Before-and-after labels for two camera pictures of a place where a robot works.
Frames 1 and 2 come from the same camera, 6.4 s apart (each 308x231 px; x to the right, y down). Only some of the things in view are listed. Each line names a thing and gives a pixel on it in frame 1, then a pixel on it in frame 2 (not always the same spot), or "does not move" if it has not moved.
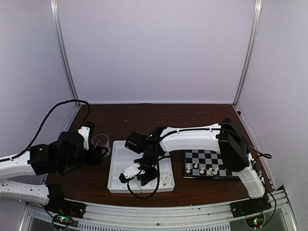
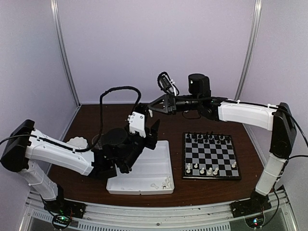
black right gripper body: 150,160 to 192,104
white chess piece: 215,172 does not move
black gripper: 129,173 to 166,84
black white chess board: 206,164 does not move
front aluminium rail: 216,218 does not move
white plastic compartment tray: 121,156 does not move
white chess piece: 209,172 does not move
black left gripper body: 94,160 to 130,160
